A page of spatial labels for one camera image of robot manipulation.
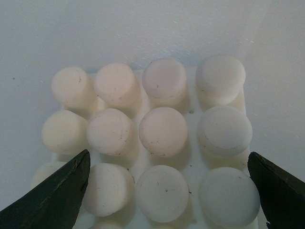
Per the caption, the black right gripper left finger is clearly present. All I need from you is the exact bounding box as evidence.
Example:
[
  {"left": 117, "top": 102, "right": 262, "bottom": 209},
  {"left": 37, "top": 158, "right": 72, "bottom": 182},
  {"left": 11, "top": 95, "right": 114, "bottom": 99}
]
[{"left": 0, "top": 150, "right": 91, "bottom": 229}]

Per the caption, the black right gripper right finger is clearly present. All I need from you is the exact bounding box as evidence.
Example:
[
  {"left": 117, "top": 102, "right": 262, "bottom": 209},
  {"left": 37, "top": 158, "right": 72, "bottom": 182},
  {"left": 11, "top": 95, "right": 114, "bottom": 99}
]
[{"left": 247, "top": 152, "right": 305, "bottom": 229}]

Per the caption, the white studded base plate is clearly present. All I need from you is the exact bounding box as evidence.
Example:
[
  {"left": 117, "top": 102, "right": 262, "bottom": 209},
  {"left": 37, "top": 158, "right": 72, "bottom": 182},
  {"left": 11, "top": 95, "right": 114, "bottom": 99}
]
[{"left": 31, "top": 55, "right": 260, "bottom": 229}]

